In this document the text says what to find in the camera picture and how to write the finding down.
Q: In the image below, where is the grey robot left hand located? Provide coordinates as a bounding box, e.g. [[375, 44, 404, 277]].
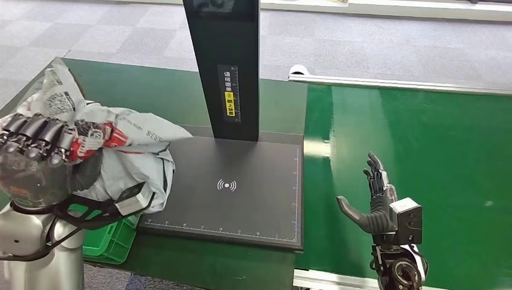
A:
[[0, 113, 104, 209]]

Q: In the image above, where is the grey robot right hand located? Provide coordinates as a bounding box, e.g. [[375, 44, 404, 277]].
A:
[[336, 151, 398, 236]]

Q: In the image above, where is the white plastic mailer package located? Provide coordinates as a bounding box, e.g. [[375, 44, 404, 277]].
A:
[[0, 66, 194, 215]]

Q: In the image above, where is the green plastic crate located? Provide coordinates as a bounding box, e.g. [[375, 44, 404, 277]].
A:
[[66, 204, 141, 266]]

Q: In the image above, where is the dark green table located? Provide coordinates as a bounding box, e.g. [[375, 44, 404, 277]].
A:
[[0, 57, 309, 290]]

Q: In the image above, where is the black yellow column label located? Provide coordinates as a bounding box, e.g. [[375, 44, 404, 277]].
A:
[[217, 65, 242, 124]]

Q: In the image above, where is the white background ledge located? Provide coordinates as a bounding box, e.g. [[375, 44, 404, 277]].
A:
[[260, 0, 512, 22]]

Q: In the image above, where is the black scanner column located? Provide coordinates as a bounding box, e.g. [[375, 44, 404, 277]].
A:
[[182, 0, 261, 143]]

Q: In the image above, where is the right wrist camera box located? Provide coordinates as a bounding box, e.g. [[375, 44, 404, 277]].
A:
[[389, 197, 424, 246]]

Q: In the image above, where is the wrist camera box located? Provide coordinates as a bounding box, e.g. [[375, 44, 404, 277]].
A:
[[115, 182, 155, 217], [389, 197, 424, 246]]

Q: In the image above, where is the short aluminium conveyor rail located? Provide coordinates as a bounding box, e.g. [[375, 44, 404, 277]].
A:
[[293, 269, 441, 290]]

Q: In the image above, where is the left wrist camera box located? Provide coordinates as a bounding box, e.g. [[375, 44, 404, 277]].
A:
[[115, 182, 155, 217]]

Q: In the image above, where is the black scanner base plate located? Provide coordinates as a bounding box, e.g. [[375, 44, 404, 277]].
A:
[[138, 126, 305, 252]]

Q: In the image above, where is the long aluminium conveyor rail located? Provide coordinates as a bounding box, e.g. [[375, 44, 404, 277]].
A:
[[287, 74, 512, 96]]

